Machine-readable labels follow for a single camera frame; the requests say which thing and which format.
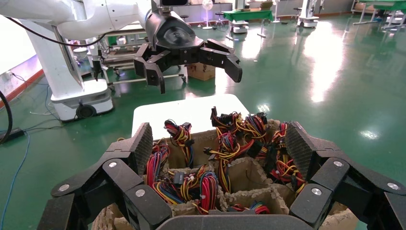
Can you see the dark round stool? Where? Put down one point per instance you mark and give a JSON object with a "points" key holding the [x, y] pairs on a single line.
{"points": [[219, 14]]}

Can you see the black floor power adapter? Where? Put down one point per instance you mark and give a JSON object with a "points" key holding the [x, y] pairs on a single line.
{"points": [[14, 134]]}

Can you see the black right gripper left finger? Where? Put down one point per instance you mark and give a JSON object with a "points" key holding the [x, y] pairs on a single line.
{"points": [[95, 190]]}

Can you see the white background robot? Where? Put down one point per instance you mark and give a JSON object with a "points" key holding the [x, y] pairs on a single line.
{"points": [[307, 16]]}

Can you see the small cardboard floor box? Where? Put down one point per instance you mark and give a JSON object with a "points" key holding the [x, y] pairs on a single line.
{"points": [[200, 72]]}

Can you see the green cloth table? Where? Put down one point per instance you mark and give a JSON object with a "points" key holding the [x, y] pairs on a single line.
{"points": [[383, 4], [247, 15]]}

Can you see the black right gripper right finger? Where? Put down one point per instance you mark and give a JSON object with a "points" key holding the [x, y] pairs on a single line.
{"points": [[349, 190]]}

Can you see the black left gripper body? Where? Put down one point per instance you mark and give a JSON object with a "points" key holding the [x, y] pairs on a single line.
{"points": [[174, 38]]}

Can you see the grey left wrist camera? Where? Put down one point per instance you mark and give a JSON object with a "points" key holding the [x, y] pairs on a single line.
{"points": [[173, 2]]}

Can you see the metal frame cart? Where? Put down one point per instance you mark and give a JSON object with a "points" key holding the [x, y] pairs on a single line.
{"points": [[123, 60]]}

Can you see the brown cardboard divider box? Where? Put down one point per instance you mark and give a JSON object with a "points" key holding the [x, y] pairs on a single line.
{"points": [[247, 174]]}

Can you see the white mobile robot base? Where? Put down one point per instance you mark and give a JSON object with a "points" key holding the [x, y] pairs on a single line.
{"points": [[239, 27]]}

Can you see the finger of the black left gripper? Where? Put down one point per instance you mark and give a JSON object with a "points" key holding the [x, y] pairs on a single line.
{"points": [[149, 71], [231, 68]]}

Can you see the white standing fan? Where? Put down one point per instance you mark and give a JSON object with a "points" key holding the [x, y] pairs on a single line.
{"points": [[207, 5]]}

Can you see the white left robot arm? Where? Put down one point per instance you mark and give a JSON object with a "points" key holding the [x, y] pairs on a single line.
{"points": [[95, 16]]}

